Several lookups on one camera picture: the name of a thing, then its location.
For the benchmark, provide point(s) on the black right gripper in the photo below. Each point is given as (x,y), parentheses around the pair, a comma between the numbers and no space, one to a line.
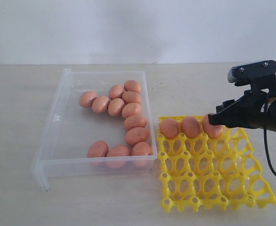
(249,111)

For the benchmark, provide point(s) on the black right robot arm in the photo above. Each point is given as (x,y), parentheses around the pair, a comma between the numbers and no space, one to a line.
(251,111)

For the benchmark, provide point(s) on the yellow plastic egg tray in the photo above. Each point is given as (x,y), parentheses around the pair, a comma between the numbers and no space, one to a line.
(209,172)

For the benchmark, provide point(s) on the brown egg front right corner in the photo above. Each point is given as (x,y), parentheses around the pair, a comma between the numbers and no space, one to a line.
(141,149)

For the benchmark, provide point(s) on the brown egg second row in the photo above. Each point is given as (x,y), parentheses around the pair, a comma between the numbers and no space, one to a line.
(100,104)

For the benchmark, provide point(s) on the clear plastic bin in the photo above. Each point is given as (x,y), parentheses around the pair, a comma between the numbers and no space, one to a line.
(70,130)

